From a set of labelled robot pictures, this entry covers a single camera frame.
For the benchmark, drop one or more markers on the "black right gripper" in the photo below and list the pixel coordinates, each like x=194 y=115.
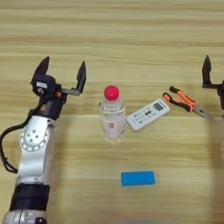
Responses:
x=222 y=99

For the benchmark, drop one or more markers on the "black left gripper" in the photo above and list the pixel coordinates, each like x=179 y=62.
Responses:
x=51 y=106

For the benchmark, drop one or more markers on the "orange and black pliers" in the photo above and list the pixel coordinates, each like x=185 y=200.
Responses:
x=183 y=100

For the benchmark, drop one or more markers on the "clear bottle with red cap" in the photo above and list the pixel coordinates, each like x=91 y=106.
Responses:
x=113 y=119

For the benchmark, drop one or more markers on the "blue rectangular block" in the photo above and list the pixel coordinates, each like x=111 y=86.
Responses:
x=138 y=178

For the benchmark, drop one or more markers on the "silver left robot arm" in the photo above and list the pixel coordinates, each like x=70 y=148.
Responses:
x=35 y=151

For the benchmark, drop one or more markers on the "labelled black box, left gripper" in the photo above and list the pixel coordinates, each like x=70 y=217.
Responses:
x=43 y=84

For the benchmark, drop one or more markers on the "white remote control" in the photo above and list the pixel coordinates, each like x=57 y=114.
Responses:
x=147 y=115

